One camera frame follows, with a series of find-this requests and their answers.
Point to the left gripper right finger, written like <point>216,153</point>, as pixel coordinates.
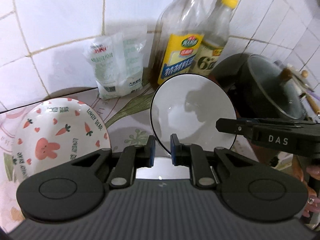
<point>193,157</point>

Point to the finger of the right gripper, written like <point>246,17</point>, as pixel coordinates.
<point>239,126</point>

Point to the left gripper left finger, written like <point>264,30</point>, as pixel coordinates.
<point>126,163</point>

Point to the white ribbed bowl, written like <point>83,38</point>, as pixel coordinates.
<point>163,169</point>
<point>189,106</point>

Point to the pink bunny plate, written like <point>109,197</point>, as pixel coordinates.
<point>55,132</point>

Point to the black pot with lid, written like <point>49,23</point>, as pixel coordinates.
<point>257,88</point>

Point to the small pot with lid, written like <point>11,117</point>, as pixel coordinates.
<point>288,73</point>

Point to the floral table cloth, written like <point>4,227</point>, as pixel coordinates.
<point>127,122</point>

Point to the yellow cap vinegar bottle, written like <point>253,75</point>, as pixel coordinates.
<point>216,34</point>

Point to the yellow label oil bottle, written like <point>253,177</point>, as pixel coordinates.
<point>177,38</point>

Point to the white salt bag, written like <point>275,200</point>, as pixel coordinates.
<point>117,62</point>

